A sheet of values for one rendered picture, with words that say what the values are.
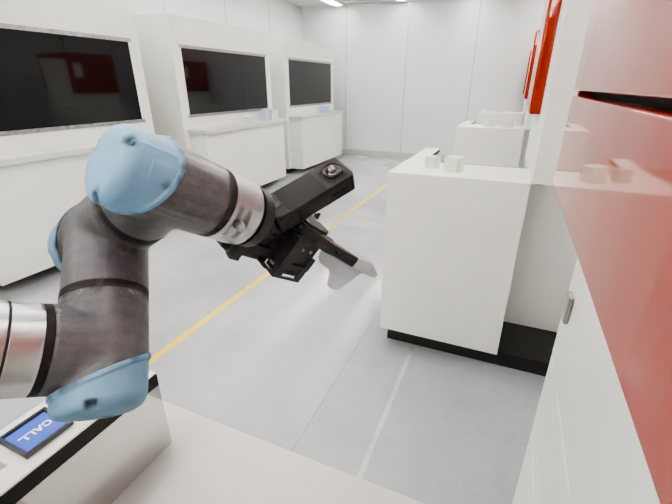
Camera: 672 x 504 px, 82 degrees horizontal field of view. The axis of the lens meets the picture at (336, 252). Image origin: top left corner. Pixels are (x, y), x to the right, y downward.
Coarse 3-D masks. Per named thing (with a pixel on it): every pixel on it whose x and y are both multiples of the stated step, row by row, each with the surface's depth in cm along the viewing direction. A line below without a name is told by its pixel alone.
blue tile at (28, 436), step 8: (40, 416) 49; (48, 416) 49; (32, 424) 48; (40, 424) 48; (48, 424) 48; (56, 424) 48; (16, 432) 47; (24, 432) 47; (32, 432) 47; (40, 432) 47; (48, 432) 47; (8, 440) 46; (16, 440) 46; (24, 440) 46; (32, 440) 46; (40, 440) 46; (24, 448) 45
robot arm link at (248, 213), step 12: (240, 180) 40; (240, 192) 39; (252, 192) 41; (240, 204) 39; (252, 204) 40; (264, 204) 43; (240, 216) 40; (252, 216) 40; (228, 228) 39; (240, 228) 39; (252, 228) 41; (228, 240) 41; (240, 240) 42
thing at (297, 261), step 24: (264, 192) 43; (264, 216) 42; (312, 216) 52; (216, 240) 46; (264, 240) 47; (288, 240) 48; (312, 240) 49; (264, 264) 49; (288, 264) 49; (312, 264) 52
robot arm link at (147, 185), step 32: (128, 128) 32; (96, 160) 33; (128, 160) 30; (160, 160) 32; (192, 160) 35; (96, 192) 32; (128, 192) 31; (160, 192) 32; (192, 192) 34; (224, 192) 37; (128, 224) 35; (160, 224) 35; (192, 224) 37; (224, 224) 38
